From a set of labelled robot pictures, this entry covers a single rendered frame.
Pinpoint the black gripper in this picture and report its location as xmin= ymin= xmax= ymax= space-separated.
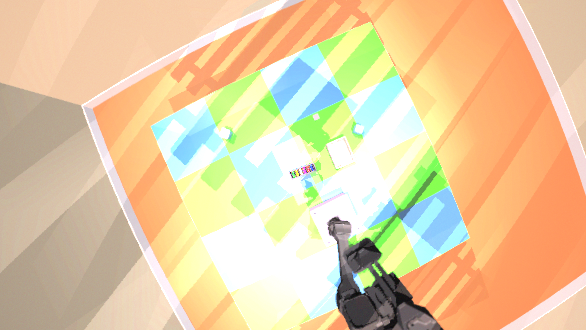
xmin=342 ymin=238 xmax=444 ymax=330

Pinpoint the beige rectangular tray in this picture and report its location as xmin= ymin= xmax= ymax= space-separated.
xmin=325 ymin=136 xmax=355 ymax=169

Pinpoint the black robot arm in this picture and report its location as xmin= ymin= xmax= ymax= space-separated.
xmin=327 ymin=215 xmax=396 ymax=330

